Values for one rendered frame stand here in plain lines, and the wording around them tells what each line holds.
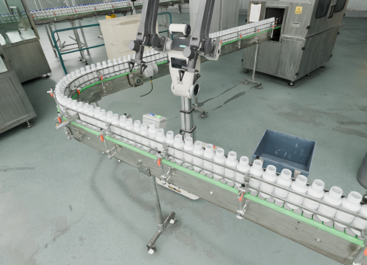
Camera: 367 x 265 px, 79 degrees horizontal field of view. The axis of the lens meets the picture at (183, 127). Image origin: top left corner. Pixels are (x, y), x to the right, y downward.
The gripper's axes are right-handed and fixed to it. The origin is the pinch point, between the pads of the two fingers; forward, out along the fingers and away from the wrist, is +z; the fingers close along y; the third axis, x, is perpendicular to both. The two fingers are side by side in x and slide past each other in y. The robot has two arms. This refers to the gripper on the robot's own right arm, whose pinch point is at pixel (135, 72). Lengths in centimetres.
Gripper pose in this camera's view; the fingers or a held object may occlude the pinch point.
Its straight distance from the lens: 175.2
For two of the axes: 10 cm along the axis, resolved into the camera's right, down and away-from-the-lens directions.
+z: -2.2, 9.6, 1.8
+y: 8.8, 2.8, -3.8
